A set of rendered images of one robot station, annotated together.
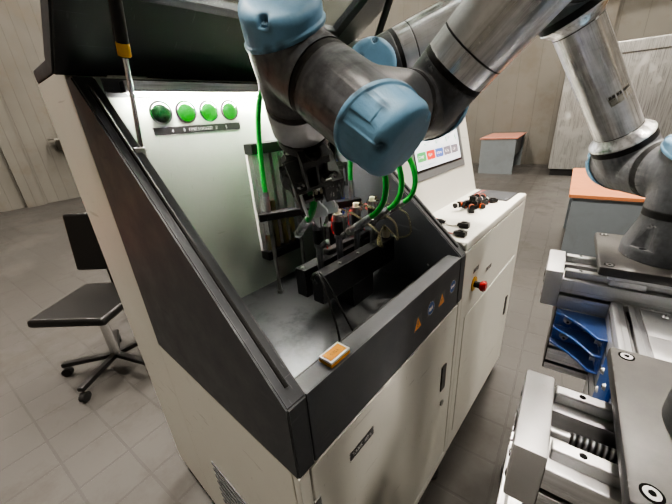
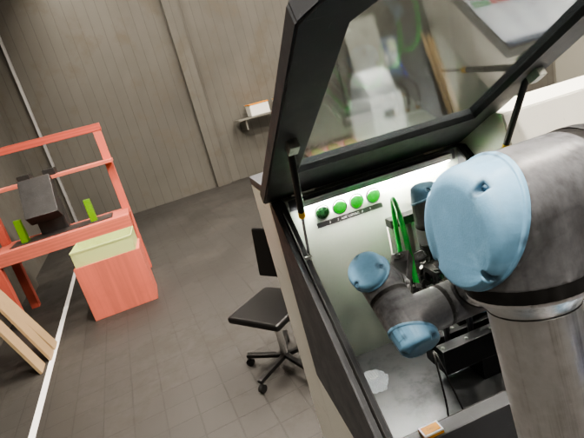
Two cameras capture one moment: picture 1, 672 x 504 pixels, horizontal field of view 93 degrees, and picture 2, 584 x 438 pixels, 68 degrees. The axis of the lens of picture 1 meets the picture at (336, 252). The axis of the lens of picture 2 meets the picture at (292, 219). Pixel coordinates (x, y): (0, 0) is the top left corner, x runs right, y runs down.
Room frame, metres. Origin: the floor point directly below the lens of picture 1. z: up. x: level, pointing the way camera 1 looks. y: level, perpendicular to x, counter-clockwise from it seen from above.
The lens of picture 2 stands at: (-0.31, -0.29, 1.78)
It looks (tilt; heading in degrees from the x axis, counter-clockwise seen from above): 17 degrees down; 35
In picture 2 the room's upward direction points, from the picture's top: 15 degrees counter-clockwise
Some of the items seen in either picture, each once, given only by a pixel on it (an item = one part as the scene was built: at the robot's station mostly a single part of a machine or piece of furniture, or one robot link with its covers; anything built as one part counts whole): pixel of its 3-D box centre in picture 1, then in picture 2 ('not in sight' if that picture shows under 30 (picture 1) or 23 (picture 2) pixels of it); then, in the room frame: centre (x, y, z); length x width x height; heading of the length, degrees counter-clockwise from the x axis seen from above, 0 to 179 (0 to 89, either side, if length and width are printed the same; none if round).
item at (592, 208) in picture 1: (606, 217); not in sight; (2.75, -2.50, 0.33); 1.31 x 0.64 x 0.67; 143
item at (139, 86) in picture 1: (235, 88); (377, 179); (0.95, 0.24, 1.43); 0.54 x 0.03 x 0.02; 137
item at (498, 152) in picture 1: (502, 152); not in sight; (7.40, -3.91, 0.37); 1.37 x 0.72 x 0.73; 144
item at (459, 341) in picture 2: (350, 273); (484, 343); (0.86, -0.04, 0.91); 0.34 x 0.10 x 0.15; 137
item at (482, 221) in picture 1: (471, 213); not in sight; (1.19, -0.54, 0.96); 0.70 x 0.22 x 0.03; 137
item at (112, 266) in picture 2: not in sight; (58, 226); (2.07, 4.44, 0.95); 1.53 x 1.32 x 1.91; 144
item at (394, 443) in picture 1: (401, 457); not in sight; (0.60, -0.14, 0.44); 0.65 x 0.02 x 0.68; 137
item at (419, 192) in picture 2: not in sight; (428, 205); (0.72, 0.02, 1.41); 0.09 x 0.08 x 0.11; 89
